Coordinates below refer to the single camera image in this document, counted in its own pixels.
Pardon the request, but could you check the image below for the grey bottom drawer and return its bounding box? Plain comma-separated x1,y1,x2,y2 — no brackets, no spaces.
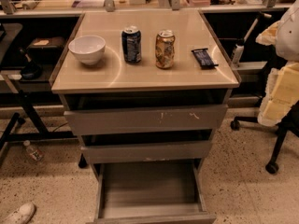
87,160,216,224

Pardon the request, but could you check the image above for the grey drawer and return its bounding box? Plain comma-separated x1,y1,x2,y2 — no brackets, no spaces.
87,160,216,224
64,104,228,135
81,130,212,163

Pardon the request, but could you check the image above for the grey top drawer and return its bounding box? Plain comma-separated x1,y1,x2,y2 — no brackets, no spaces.
64,104,228,135

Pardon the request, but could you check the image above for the grey drawer cabinet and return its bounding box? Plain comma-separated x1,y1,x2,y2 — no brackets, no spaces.
49,8,242,173

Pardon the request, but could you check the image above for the grey middle drawer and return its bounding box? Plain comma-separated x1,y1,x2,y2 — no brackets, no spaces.
81,130,212,163

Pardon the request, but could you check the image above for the gold soda can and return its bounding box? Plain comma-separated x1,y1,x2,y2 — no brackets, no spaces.
155,30,176,69

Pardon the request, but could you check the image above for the blue soda can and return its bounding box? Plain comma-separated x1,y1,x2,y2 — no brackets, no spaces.
121,25,141,63

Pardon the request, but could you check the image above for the dark blue snack bar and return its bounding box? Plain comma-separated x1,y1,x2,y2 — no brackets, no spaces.
192,49,218,69

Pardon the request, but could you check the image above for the white ceramic bowl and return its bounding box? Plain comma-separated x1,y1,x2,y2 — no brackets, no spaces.
68,35,106,65

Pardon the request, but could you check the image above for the black box on shelf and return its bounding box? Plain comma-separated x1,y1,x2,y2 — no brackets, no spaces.
27,36,65,64

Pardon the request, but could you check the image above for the black joystick device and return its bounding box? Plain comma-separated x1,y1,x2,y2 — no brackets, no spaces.
19,48,42,80

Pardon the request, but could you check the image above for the plastic water bottle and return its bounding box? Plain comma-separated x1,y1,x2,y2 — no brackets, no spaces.
23,140,44,161

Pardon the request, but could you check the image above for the robot with yellow foam padding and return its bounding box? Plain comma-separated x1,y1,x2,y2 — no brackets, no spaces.
256,0,299,126

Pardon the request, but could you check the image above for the black office chair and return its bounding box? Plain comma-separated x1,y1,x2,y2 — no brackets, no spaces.
230,51,299,175

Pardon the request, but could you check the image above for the white shoe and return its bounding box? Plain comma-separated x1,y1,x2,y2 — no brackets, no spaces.
1,203,36,224

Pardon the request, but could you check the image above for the black table leg frame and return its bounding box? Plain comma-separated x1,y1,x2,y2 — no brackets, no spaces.
0,73,78,152

